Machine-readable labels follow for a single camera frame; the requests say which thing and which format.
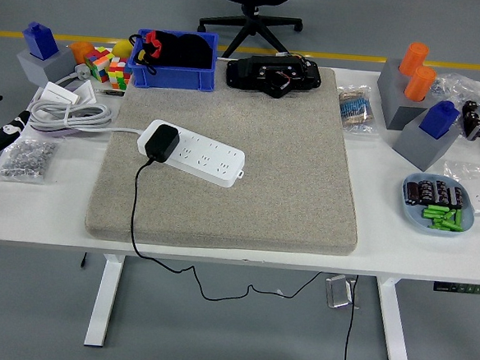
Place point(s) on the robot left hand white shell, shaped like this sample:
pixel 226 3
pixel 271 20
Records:
pixel 0 136

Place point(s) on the white power strip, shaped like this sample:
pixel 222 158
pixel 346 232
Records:
pixel 208 161

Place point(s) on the clear bag of metal nuts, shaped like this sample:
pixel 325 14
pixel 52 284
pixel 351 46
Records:
pixel 23 158

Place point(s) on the white flat box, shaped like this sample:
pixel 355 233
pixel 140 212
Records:
pixel 58 93

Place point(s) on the grey block holder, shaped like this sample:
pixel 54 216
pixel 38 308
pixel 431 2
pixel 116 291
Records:
pixel 37 71
pixel 419 149

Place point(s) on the blue block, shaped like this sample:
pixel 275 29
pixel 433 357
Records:
pixel 438 120
pixel 39 42

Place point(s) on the orange cup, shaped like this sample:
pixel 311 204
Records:
pixel 80 51

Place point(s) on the small dark metal tool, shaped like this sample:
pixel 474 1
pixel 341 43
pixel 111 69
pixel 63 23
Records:
pixel 112 93

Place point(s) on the colourful puzzle cube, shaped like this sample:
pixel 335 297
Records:
pixel 97 63
pixel 119 72

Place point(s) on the yellow ball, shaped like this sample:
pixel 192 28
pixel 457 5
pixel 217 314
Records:
pixel 122 49

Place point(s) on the blue plastic bin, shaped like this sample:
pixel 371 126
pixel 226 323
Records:
pixel 169 78

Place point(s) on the black pouch with red trim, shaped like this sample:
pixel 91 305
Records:
pixel 163 47

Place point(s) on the white table leg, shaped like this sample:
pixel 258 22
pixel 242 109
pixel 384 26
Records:
pixel 392 322
pixel 105 302

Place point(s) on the plain black pouch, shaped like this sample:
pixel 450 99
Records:
pixel 195 51

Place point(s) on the black electronic device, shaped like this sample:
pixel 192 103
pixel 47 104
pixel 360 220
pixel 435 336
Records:
pixel 247 73

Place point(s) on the black office chair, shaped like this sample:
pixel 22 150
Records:
pixel 251 22

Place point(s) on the grey-brown mat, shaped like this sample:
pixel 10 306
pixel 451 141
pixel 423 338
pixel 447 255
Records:
pixel 285 183

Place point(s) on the clear bag of resistors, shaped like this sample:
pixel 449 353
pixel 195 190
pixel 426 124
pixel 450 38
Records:
pixel 354 111

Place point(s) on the silver metal box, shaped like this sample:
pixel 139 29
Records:
pixel 339 292

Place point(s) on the grey two-slot holder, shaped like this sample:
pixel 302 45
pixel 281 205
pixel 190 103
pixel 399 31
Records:
pixel 390 96

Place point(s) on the black capacitor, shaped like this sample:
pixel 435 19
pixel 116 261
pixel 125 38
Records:
pixel 425 191
pixel 456 197
pixel 441 191
pixel 411 192

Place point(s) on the orange cylinder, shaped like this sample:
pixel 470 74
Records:
pixel 420 83
pixel 413 58

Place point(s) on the light blue plate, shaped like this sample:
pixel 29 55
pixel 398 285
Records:
pixel 414 215

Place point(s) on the green cylinder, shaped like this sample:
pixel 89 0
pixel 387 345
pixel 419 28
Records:
pixel 443 222
pixel 449 214
pixel 436 208
pixel 444 227
pixel 458 218
pixel 433 213

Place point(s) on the clear bag blue components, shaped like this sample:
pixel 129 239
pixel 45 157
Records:
pixel 461 86

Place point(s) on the bag of dark capacitors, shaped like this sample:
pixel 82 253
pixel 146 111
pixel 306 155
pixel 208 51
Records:
pixel 476 122

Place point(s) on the black desk control panel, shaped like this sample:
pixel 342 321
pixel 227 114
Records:
pixel 463 288

